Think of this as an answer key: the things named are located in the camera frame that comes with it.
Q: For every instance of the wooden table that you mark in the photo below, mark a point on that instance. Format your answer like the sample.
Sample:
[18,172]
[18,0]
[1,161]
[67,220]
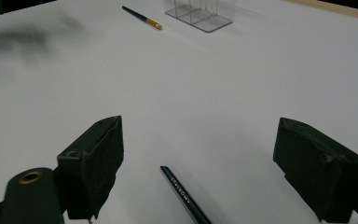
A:
[338,8]

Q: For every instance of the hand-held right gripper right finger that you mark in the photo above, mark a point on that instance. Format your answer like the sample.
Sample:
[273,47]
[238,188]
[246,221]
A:
[320,174]

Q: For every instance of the dark brush with gold ferrule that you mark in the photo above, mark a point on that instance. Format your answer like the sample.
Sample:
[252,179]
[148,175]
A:
[140,16]

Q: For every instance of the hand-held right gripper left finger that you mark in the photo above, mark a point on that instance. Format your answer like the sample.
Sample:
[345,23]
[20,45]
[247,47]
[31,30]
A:
[96,168]

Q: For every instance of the white sheet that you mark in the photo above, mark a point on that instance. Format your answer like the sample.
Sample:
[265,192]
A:
[199,93]

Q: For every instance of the clear acrylic organizer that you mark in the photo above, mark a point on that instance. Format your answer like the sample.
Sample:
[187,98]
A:
[211,23]

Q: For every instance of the dark green pencil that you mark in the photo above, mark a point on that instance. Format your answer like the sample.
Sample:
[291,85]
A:
[183,196]

